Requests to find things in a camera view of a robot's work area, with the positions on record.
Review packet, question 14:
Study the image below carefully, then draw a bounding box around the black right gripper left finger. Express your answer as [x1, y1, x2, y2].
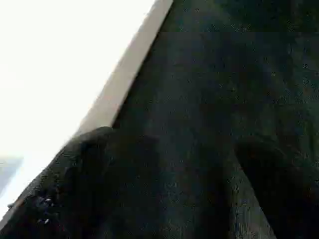
[0, 125, 114, 239]

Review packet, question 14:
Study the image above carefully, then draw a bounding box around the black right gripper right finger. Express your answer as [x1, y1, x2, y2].
[233, 138, 319, 239]

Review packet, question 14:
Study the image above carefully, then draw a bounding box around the white plastic table top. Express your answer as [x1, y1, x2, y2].
[0, 0, 175, 221]

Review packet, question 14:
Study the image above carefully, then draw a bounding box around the black work mat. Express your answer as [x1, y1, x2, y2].
[107, 0, 319, 239]

